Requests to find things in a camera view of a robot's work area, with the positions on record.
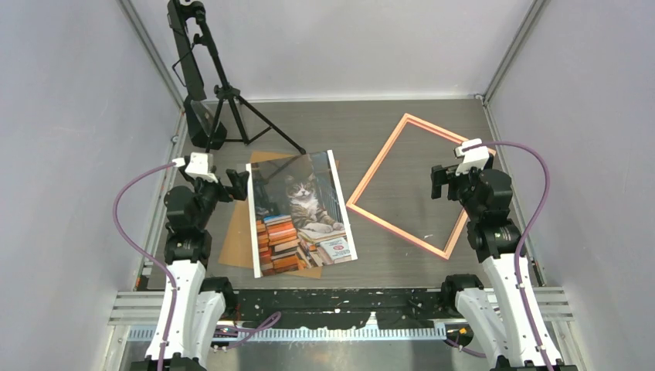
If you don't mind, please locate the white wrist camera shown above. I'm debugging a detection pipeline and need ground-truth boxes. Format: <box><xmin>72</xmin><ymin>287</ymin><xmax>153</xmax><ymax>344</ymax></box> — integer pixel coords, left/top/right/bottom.
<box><xmin>454</xmin><ymin>138</ymin><xmax>490</xmax><ymax>176</ymax></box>
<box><xmin>172</xmin><ymin>152</ymin><xmax>219</xmax><ymax>183</ymax></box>

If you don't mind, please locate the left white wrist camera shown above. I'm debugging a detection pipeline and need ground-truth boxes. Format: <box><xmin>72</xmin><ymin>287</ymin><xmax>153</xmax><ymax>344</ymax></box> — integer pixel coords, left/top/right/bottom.
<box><xmin>172</xmin><ymin>152</ymin><xmax>219</xmax><ymax>183</ymax></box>

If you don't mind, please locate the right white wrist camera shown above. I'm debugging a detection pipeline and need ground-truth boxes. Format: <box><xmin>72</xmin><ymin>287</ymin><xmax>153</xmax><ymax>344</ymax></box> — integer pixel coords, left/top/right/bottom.
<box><xmin>454</xmin><ymin>138</ymin><xmax>490</xmax><ymax>176</ymax></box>

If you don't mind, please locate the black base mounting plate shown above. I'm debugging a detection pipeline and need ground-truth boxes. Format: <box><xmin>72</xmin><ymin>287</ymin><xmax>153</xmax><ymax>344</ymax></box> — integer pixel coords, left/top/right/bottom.
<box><xmin>221</xmin><ymin>288</ymin><xmax>463</xmax><ymax>330</ymax></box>

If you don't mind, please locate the pink wooden picture frame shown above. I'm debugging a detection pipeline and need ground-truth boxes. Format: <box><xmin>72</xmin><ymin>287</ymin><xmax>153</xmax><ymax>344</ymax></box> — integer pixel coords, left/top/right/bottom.
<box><xmin>346</xmin><ymin>113</ymin><xmax>470</xmax><ymax>260</ymax></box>

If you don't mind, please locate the black camera tripod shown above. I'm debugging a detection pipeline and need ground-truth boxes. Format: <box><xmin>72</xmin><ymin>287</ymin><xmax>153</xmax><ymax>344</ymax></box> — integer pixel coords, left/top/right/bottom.
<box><xmin>191</xmin><ymin>1</ymin><xmax>307</xmax><ymax>155</ymax></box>

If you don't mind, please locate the cat photo print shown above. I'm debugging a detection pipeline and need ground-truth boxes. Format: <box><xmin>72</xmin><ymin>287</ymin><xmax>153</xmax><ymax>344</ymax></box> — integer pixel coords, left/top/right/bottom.
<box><xmin>246</xmin><ymin>149</ymin><xmax>358</xmax><ymax>279</ymax></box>

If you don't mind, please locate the brown cardboard backing board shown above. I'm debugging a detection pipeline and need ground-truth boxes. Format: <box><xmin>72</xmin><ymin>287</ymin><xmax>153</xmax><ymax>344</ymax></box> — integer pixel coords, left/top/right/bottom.
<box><xmin>218</xmin><ymin>150</ymin><xmax>340</xmax><ymax>280</ymax></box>

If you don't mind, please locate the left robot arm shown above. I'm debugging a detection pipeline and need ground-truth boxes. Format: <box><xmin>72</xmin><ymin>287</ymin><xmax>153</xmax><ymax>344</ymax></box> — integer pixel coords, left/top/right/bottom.
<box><xmin>129</xmin><ymin>169</ymin><xmax>249</xmax><ymax>370</ymax></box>

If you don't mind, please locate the aluminium rail front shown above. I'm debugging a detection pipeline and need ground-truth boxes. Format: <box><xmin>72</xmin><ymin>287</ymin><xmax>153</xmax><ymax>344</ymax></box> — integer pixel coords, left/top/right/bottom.
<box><xmin>109</xmin><ymin>287</ymin><xmax>574</xmax><ymax>342</ymax></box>

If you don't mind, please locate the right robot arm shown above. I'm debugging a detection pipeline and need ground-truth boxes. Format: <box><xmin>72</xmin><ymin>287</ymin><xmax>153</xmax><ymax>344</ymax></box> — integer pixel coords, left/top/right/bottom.
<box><xmin>430</xmin><ymin>165</ymin><xmax>577</xmax><ymax>370</ymax></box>

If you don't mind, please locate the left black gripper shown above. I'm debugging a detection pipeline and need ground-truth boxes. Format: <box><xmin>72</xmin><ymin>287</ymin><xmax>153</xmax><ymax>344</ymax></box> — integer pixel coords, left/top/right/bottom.
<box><xmin>179</xmin><ymin>167</ymin><xmax>247</xmax><ymax>230</ymax></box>

